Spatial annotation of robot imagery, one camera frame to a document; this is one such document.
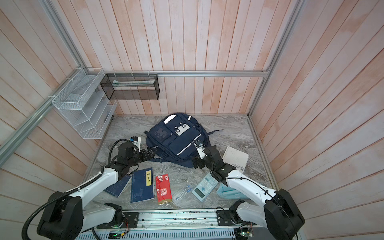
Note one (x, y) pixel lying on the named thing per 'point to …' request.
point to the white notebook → (236, 158)
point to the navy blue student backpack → (173, 137)
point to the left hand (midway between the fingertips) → (152, 153)
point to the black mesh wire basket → (131, 86)
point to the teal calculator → (205, 187)
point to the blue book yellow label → (142, 188)
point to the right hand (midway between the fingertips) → (198, 152)
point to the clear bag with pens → (183, 191)
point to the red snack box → (163, 187)
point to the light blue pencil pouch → (225, 191)
